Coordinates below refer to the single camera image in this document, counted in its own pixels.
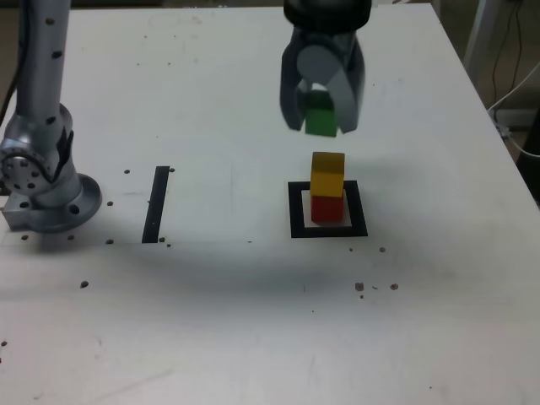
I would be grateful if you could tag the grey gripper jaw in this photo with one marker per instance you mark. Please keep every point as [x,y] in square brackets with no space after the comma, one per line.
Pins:
[291,101]
[350,101]

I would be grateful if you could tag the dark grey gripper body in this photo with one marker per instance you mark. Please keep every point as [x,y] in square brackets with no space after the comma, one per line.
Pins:
[333,40]

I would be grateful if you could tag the green cube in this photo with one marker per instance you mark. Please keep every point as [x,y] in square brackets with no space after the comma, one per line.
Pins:
[320,120]

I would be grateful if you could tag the yellow cube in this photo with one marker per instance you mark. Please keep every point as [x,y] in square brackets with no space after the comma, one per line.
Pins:
[327,179]

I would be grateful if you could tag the red cube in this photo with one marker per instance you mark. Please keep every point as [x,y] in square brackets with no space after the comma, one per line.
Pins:
[327,210]

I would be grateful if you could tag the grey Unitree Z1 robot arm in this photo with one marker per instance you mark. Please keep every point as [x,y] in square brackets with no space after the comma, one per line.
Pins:
[42,84]

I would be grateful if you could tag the black tape square outline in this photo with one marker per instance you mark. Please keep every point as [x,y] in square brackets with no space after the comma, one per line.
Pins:
[329,233]

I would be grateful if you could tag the black tape strip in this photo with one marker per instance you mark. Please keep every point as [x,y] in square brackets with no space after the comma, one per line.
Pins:
[155,202]

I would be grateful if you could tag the grey power strip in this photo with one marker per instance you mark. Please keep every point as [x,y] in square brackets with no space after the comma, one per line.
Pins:
[519,118]

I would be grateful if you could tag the white metal frame leg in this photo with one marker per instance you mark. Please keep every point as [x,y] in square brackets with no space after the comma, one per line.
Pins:
[478,34]

